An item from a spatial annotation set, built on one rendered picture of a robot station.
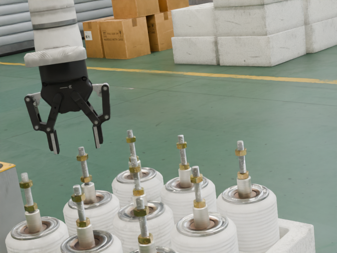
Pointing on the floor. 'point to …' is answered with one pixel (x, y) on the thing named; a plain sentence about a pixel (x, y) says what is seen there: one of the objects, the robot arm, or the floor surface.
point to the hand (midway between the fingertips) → (76, 142)
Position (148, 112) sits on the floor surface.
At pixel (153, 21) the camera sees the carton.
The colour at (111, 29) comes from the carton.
